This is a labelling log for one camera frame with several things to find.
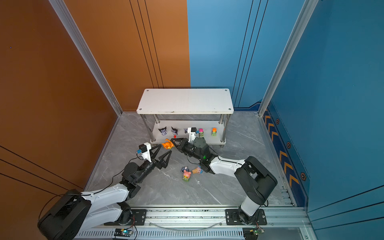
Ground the aluminium corner post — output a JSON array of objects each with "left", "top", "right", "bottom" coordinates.
[
  {"left": 49, "top": 0, "right": 123, "bottom": 117},
  {"left": 258, "top": 0, "right": 319, "bottom": 117}
]

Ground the black purple kuromi figure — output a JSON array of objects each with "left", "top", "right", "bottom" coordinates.
[{"left": 159, "top": 127, "right": 168, "bottom": 136}]

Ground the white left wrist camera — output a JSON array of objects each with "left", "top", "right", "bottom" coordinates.
[{"left": 137, "top": 143, "right": 152, "bottom": 162}]

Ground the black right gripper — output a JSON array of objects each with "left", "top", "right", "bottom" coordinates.
[{"left": 171, "top": 138, "right": 205, "bottom": 163}]

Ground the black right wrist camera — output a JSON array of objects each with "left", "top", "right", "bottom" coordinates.
[{"left": 187, "top": 127, "right": 197, "bottom": 144}]

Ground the circuit board right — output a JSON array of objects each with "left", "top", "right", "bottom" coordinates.
[{"left": 243, "top": 228, "right": 265, "bottom": 240}]

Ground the green circuit board left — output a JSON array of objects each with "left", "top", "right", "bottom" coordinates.
[{"left": 114, "top": 228, "right": 134, "bottom": 238}]

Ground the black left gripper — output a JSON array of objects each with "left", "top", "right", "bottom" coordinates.
[{"left": 135, "top": 145, "right": 170, "bottom": 186}]

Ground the blue small toy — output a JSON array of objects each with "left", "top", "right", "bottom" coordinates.
[{"left": 192, "top": 166, "right": 204, "bottom": 174}]

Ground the white two-tier metal shelf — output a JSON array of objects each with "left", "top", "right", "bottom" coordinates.
[{"left": 137, "top": 89, "right": 234, "bottom": 146}]

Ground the orange fox toy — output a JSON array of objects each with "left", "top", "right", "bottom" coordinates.
[{"left": 161, "top": 138, "right": 175, "bottom": 150}]

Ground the aluminium corner post right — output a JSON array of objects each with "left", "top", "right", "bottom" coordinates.
[{"left": 258, "top": 0, "right": 319, "bottom": 117}]

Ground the grey donkey toy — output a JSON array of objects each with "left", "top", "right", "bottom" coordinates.
[{"left": 181, "top": 166, "right": 190, "bottom": 173}]

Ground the pink pig toy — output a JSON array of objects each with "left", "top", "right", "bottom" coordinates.
[{"left": 183, "top": 170, "right": 192, "bottom": 182}]

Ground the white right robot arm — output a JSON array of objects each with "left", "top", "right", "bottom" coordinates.
[{"left": 171, "top": 138, "right": 278, "bottom": 225}]

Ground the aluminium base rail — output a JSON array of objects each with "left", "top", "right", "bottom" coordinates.
[{"left": 75, "top": 206, "right": 317, "bottom": 240}]

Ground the aluminium corner post left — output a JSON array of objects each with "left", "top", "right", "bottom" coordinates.
[{"left": 49, "top": 0, "right": 123, "bottom": 117}]

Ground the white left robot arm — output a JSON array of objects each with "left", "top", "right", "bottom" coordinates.
[{"left": 37, "top": 144, "right": 172, "bottom": 240}]

